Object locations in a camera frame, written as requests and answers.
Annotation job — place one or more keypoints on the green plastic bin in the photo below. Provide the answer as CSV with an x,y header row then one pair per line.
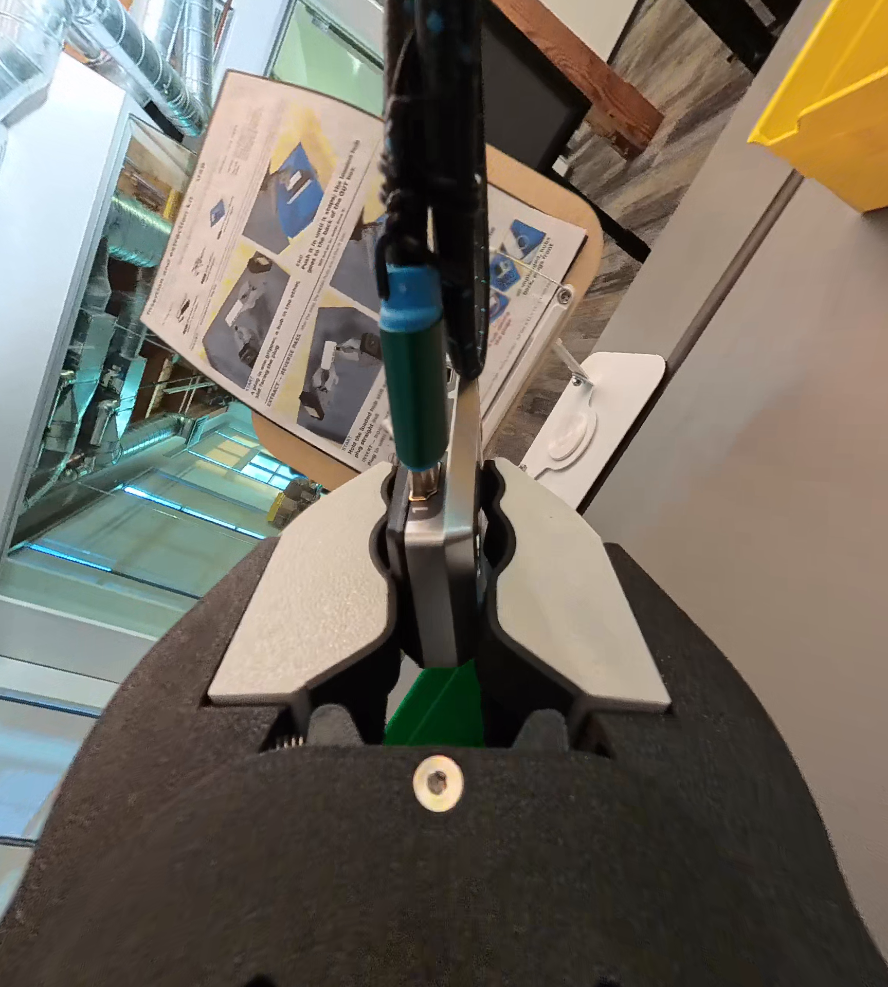
x,y
436,710

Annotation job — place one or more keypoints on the yellow plastic bin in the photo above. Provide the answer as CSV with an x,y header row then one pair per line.
x,y
861,108

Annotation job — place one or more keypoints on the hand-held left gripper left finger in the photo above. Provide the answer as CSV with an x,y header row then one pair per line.
x,y
305,617

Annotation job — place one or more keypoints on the instruction sheet on wooden board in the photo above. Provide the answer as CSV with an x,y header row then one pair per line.
x,y
259,232

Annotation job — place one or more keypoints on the wooden beam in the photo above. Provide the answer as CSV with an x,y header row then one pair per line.
x,y
583,70

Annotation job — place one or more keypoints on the black sign stand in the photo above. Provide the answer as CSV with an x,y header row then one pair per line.
x,y
529,93

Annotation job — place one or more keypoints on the silver grey usb adapter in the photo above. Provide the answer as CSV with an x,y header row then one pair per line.
x,y
436,571

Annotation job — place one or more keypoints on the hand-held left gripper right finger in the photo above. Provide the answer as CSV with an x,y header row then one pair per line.
x,y
575,617

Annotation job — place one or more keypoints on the silver ventilation ducts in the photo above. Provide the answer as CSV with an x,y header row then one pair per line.
x,y
89,47

